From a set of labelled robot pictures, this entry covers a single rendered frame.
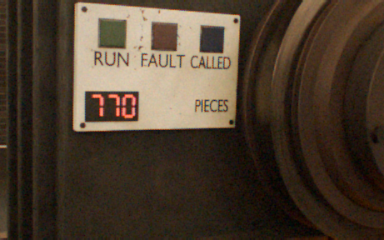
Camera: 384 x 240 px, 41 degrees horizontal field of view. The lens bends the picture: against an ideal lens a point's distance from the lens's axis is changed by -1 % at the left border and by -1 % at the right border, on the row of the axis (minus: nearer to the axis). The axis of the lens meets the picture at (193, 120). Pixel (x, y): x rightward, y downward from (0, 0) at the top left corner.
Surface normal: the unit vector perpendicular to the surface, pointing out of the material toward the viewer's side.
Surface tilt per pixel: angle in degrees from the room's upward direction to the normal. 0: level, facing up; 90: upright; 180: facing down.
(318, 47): 90
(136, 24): 90
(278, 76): 90
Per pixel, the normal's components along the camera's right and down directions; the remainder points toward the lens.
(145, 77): 0.44, 0.12
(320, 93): -0.61, 0.00
